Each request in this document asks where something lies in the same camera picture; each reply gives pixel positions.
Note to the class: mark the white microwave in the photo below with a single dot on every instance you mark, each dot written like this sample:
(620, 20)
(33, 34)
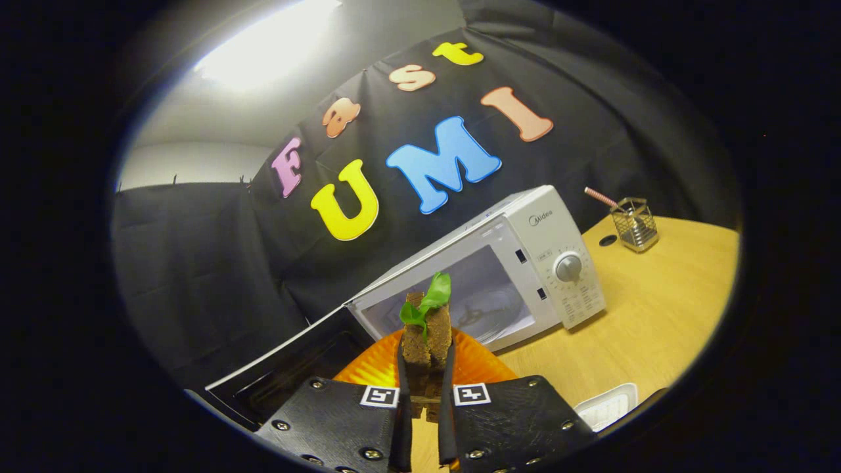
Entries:
(558, 223)

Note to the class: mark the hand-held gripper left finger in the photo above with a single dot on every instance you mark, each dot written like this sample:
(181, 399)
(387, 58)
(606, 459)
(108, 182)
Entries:
(404, 420)

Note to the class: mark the brown bread lettuce sandwich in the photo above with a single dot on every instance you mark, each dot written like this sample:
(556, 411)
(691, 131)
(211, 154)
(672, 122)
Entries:
(427, 341)

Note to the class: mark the glass microwave turntable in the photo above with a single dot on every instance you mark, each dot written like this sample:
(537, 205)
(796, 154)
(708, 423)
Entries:
(489, 315)

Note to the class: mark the white ridged tray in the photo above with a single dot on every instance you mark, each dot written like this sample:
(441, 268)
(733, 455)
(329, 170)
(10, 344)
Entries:
(608, 406)

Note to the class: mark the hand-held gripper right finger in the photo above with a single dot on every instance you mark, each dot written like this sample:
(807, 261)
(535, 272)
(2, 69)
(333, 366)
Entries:
(447, 420)

